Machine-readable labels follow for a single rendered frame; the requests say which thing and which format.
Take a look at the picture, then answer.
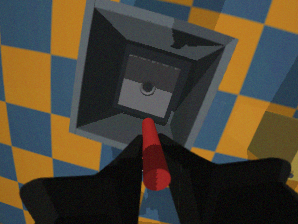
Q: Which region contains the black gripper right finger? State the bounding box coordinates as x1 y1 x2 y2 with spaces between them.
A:
158 133 292 224

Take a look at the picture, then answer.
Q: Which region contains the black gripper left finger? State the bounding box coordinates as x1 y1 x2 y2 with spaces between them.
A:
19 135 143 224

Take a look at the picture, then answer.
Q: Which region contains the red peg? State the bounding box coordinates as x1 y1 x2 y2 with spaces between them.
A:
142 118 171 191

